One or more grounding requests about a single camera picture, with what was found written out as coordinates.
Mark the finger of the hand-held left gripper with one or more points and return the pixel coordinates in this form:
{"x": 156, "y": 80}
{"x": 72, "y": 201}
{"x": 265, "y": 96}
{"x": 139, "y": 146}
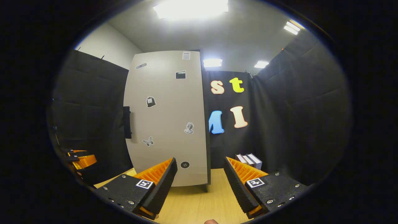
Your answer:
{"x": 73, "y": 152}
{"x": 85, "y": 161}

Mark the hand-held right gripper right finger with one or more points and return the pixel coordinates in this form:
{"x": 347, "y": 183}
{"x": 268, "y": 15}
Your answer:
{"x": 238, "y": 186}

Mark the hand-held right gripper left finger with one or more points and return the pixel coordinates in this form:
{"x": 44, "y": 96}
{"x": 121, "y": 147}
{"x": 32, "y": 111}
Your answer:
{"x": 163, "y": 185}

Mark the grey cabinet door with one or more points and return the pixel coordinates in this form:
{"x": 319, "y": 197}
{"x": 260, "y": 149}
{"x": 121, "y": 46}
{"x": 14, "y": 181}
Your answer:
{"x": 164, "y": 118}

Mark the ceiling light panel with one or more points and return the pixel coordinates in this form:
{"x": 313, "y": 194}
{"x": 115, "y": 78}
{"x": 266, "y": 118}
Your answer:
{"x": 261, "y": 64}
{"x": 292, "y": 28}
{"x": 213, "y": 62}
{"x": 191, "y": 8}

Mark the black backdrop cloth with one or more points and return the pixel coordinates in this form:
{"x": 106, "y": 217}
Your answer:
{"x": 295, "y": 118}

